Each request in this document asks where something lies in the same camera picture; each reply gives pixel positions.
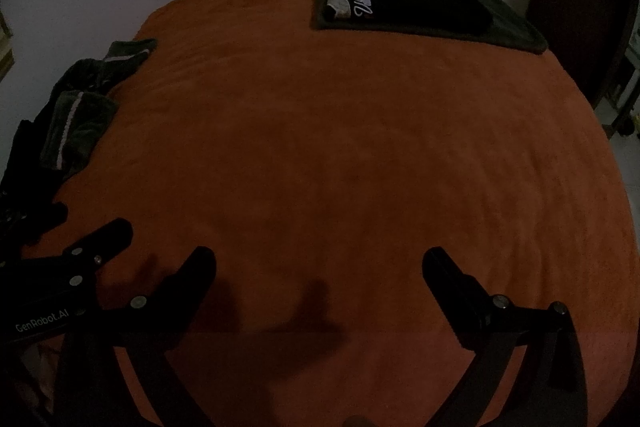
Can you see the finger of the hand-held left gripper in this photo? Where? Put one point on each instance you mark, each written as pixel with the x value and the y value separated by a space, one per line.
pixel 102 239
pixel 47 214

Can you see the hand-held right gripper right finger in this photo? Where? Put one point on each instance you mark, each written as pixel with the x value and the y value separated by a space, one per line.
pixel 440 269

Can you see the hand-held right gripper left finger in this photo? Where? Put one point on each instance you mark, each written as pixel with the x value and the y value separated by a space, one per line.
pixel 197 269

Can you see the black garment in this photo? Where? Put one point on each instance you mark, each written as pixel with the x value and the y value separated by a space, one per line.
pixel 22 172

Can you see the round orange table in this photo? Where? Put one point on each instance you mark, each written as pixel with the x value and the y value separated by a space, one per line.
pixel 320 157

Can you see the dark green folded garment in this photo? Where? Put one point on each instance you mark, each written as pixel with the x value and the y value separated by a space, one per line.
pixel 515 27

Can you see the black folded printed shirt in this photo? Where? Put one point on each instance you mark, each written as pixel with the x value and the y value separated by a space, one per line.
pixel 425 7

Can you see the wheeled rack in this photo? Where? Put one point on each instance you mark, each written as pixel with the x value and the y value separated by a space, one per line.
pixel 625 72

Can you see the dark wooden door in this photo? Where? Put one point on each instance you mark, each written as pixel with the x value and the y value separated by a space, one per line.
pixel 575 7

